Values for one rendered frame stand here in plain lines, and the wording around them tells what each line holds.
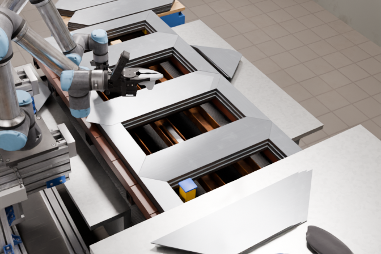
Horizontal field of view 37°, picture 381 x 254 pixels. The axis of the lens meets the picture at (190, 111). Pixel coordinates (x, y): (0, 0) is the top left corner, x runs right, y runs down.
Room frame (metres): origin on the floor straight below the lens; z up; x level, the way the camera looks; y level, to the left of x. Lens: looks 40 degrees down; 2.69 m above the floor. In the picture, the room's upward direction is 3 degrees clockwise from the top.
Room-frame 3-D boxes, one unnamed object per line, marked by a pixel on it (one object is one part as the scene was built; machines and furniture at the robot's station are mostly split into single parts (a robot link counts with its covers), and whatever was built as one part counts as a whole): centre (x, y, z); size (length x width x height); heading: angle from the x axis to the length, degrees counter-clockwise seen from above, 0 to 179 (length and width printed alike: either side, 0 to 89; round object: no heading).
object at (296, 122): (2.69, -0.26, 0.74); 1.20 x 0.26 x 0.03; 34
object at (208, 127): (2.40, 0.00, 0.70); 1.66 x 0.08 x 0.05; 34
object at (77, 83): (1.63, 0.41, 1.43); 0.11 x 0.08 x 0.09; 96
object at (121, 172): (2.08, 0.48, 0.80); 1.62 x 0.04 x 0.06; 34
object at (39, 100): (2.48, 0.86, 0.70); 0.39 x 0.12 x 0.04; 34
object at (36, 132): (1.74, 0.69, 1.09); 0.15 x 0.15 x 0.10
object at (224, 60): (2.81, -0.17, 0.77); 0.45 x 0.20 x 0.04; 34
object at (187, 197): (1.66, -0.01, 0.78); 0.05 x 0.05 x 0.19; 34
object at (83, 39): (2.27, 0.55, 1.17); 0.11 x 0.11 x 0.08; 0
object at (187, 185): (1.66, -0.01, 0.88); 0.06 x 0.06 x 0.02; 34
